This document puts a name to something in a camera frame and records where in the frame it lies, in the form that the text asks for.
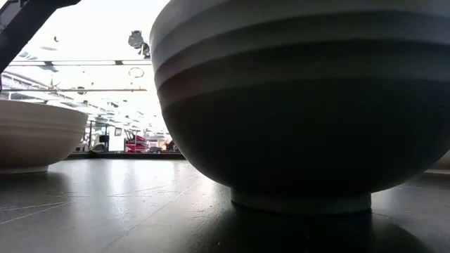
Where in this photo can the black bowl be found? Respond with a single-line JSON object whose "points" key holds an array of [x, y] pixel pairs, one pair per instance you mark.
{"points": [[299, 123]]}

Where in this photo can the taupe bowl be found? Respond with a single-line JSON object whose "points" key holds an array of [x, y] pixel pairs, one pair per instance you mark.
{"points": [[35, 137]]}

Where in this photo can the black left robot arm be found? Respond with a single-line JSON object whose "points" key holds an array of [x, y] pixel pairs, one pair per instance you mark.
{"points": [[21, 31]]}

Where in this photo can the dark cart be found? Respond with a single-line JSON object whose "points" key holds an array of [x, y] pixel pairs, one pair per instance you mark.
{"points": [[168, 147]]}

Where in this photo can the red tool cart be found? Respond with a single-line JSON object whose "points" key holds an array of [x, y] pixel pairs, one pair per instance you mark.
{"points": [[135, 145]]}

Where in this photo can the black metal rack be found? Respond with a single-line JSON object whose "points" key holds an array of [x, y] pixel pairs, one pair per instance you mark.
{"points": [[104, 138]]}

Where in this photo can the dark ceiling-mounted device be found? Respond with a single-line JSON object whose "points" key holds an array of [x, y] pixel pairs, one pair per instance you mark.
{"points": [[135, 39]]}

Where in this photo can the black aluminium table frame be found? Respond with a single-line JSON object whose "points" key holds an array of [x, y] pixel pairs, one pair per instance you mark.
{"points": [[123, 155]]}

